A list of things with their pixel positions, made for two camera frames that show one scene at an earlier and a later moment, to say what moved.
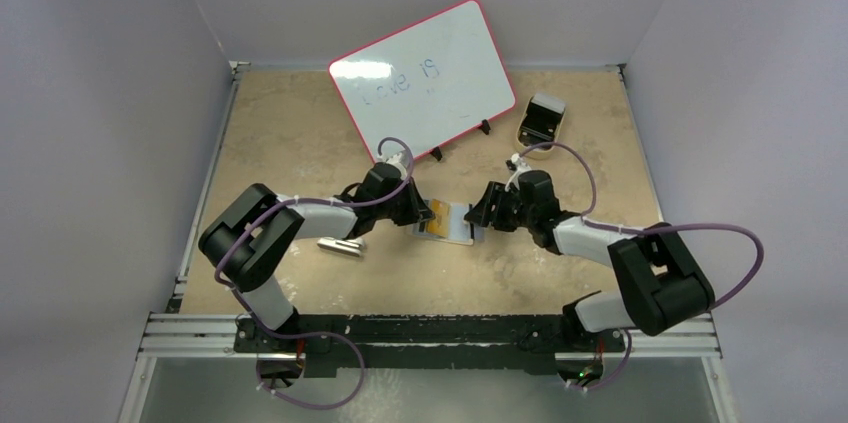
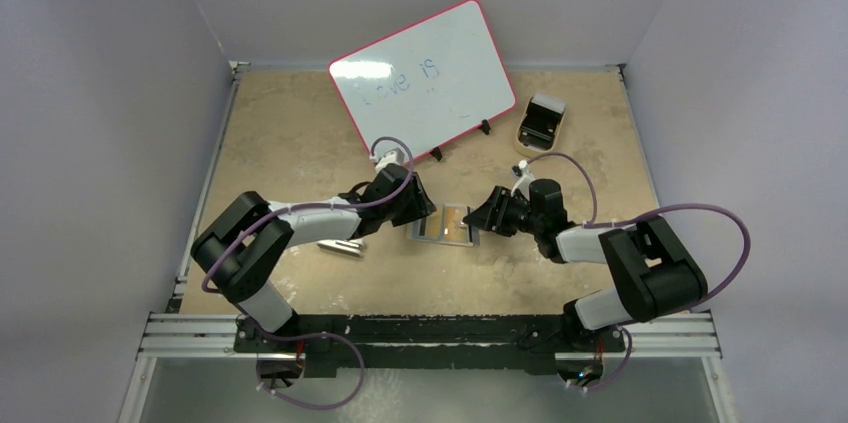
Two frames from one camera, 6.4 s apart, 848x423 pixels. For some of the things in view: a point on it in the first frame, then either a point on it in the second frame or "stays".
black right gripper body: (493, 206) stays
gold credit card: (439, 224) to (455, 229)
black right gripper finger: (481, 214) stays
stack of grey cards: (549, 102) stays
